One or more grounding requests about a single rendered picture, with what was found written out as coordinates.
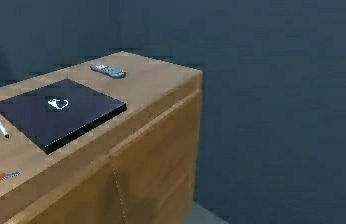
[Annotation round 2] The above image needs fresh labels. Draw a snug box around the brown wooden chest of drawers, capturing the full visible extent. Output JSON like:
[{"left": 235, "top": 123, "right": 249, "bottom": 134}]
[{"left": 0, "top": 50, "right": 204, "bottom": 224}]

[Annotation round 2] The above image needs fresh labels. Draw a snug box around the grey remote control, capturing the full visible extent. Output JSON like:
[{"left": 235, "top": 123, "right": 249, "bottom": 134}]
[{"left": 89, "top": 63, "right": 127, "bottom": 80}]

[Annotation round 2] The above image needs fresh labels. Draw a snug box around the black closed laptop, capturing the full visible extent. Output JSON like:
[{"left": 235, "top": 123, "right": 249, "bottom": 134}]
[{"left": 0, "top": 78, "right": 128, "bottom": 155}]

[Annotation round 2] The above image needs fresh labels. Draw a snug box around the white pen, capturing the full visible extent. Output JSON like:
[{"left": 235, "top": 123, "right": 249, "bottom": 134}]
[{"left": 0, "top": 111, "right": 10, "bottom": 139}]

